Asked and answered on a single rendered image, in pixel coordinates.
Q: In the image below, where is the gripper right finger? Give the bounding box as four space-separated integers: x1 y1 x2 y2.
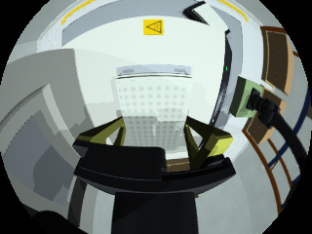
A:
183 116 234 170

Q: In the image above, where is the white thermal cycler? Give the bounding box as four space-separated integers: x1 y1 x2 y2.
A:
0 16 232 234

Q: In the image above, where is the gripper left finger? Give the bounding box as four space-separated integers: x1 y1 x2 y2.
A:
76 116 126 145

